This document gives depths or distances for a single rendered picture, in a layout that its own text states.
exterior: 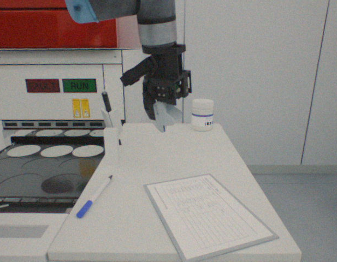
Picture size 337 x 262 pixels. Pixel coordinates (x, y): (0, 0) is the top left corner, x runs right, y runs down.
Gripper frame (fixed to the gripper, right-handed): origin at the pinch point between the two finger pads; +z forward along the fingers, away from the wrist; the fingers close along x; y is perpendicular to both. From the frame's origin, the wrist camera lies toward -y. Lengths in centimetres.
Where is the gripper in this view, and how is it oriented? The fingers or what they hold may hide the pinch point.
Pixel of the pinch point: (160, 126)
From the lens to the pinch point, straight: 63.5
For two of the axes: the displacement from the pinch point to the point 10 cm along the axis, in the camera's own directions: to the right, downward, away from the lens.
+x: 5.3, -4.8, 7.0
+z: 0.8, 8.5, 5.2
